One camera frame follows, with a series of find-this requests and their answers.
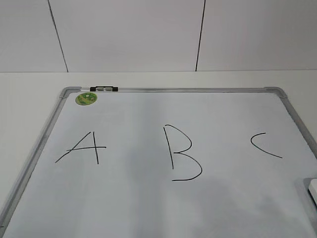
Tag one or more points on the white board eraser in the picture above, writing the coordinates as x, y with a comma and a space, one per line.
312, 189

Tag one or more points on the round green magnet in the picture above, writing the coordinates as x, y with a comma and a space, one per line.
86, 99

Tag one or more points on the white board with grey frame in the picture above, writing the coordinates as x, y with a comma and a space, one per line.
168, 163

